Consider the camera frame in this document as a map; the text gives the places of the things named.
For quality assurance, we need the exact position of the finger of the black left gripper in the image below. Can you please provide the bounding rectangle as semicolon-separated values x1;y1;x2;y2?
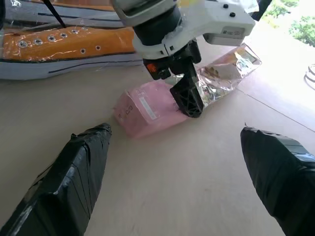
170;63;205;118

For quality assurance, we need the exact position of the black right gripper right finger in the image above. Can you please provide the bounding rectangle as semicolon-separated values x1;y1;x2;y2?
240;126;315;236

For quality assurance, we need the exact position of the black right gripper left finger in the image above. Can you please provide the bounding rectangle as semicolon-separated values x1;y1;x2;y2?
0;122;113;236

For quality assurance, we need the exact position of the pink paper packet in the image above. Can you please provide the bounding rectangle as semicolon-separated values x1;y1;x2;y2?
113;82;188;139

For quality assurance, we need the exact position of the clear shiny plastic bag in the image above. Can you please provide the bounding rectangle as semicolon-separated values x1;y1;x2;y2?
172;43;262;109

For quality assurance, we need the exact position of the orange canvas sneaker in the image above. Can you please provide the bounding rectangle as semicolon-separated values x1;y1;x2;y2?
0;24;144;81
3;0;128;29

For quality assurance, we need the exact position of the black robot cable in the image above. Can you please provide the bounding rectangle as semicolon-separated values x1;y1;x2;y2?
255;0;273;22

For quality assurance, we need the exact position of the metal wire object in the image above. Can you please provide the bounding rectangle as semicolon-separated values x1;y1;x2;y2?
303;63;315;90

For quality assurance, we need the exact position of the thin black cord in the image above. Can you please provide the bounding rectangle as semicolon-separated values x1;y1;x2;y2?
43;0;66;28

